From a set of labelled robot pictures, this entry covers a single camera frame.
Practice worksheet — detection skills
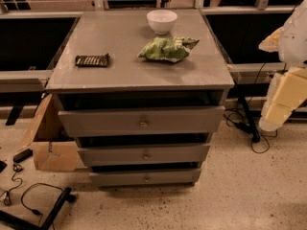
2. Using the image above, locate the small black box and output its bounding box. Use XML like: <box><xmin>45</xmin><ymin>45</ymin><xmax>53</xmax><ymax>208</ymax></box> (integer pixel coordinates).
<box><xmin>13</xmin><ymin>149</ymin><xmax>33</xmax><ymax>163</ymax></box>

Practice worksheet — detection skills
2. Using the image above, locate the white ceramic bowl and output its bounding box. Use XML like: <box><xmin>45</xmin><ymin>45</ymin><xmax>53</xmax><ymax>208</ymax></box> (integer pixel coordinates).
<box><xmin>147</xmin><ymin>10</ymin><xmax>177</xmax><ymax>35</ymax></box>

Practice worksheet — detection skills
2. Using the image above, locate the dark snack bar wrapper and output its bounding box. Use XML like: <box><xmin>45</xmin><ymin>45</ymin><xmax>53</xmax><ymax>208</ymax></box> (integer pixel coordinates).
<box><xmin>75</xmin><ymin>54</ymin><xmax>110</xmax><ymax>67</ymax></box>

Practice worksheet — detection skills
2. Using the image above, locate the grey drawer cabinet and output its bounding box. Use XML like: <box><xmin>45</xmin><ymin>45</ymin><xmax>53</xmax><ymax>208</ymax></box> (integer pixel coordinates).
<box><xmin>46</xmin><ymin>10</ymin><xmax>234</xmax><ymax>173</ymax></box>

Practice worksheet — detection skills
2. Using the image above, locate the grey drawer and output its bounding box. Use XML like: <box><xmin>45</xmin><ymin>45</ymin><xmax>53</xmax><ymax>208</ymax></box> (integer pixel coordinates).
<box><xmin>89</xmin><ymin>169</ymin><xmax>201</xmax><ymax>187</ymax></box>
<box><xmin>78</xmin><ymin>144</ymin><xmax>209</xmax><ymax>167</ymax></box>
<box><xmin>59</xmin><ymin>106</ymin><xmax>224</xmax><ymax>137</ymax></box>

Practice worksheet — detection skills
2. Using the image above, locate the grey bottom drawer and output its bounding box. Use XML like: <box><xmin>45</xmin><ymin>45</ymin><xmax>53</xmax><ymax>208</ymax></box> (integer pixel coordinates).
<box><xmin>89</xmin><ymin>169</ymin><xmax>201</xmax><ymax>187</ymax></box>

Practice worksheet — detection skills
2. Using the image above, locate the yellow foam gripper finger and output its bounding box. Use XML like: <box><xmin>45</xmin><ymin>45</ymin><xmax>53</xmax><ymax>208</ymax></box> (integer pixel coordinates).
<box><xmin>273</xmin><ymin>67</ymin><xmax>307</xmax><ymax>125</ymax></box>

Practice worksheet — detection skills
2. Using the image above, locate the black cables right floor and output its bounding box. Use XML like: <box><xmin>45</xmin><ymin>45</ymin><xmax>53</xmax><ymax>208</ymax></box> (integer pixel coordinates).
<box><xmin>223</xmin><ymin>62</ymin><xmax>278</xmax><ymax>155</ymax></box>

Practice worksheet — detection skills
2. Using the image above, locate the green chip bag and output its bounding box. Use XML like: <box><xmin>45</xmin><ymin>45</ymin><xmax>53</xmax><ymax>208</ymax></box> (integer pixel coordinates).
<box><xmin>138</xmin><ymin>36</ymin><xmax>200</xmax><ymax>63</ymax></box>

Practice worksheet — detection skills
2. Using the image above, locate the brown cardboard box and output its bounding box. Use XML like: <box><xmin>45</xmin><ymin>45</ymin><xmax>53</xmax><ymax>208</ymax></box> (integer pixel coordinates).
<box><xmin>19</xmin><ymin>94</ymin><xmax>80</xmax><ymax>172</ymax></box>

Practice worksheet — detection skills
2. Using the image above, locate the black floor cable left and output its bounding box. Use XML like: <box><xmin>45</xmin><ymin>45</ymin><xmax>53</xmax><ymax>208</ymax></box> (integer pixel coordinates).
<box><xmin>0</xmin><ymin>163</ymin><xmax>65</xmax><ymax>219</ymax></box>

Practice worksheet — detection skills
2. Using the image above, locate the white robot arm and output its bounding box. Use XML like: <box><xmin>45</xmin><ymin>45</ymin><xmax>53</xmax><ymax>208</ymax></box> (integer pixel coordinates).
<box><xmin>259</xmin><ymin>0</ymin><xmax>307</xmax><ymax>131</ymax></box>

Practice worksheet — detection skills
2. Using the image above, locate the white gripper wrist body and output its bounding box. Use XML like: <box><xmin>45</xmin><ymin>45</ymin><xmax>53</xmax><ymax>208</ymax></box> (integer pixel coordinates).
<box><xmin>259</xmin><ymin>73</ymin><xmax>284</xmax><ymax>131</ymax></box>

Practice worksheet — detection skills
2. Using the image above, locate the grey top drawer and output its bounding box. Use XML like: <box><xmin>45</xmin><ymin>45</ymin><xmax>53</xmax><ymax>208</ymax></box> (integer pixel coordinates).
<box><xmin>59</xmin><ymin>106</ymin><xmax>224</xmax><ymax>137</ymax></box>

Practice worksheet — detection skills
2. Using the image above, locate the black table leg right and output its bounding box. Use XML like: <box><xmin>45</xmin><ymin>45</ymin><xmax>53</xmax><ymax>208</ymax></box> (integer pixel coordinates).
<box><xmin>238</xmin><ymin>94</ymin><xmax>260</xmax><ymax>143</ymax></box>

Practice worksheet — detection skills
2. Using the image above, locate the black metal stand base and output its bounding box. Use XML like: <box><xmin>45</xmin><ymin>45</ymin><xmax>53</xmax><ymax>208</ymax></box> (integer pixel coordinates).
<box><xmin>0</xmin><ymin>186</ymin><xmax>78</xmax><ymax>230</ymax></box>

